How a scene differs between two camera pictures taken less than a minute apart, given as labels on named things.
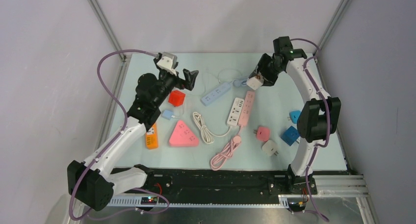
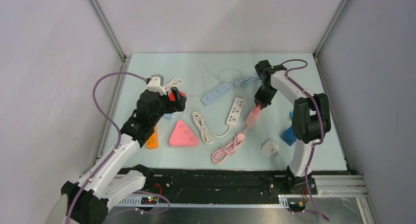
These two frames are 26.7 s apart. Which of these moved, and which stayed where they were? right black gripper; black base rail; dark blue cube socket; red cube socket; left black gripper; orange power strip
Moved: right black gripper; left black gripper
Stayed: dark blue cube socket; red cube socket; orange power strip; black base rail
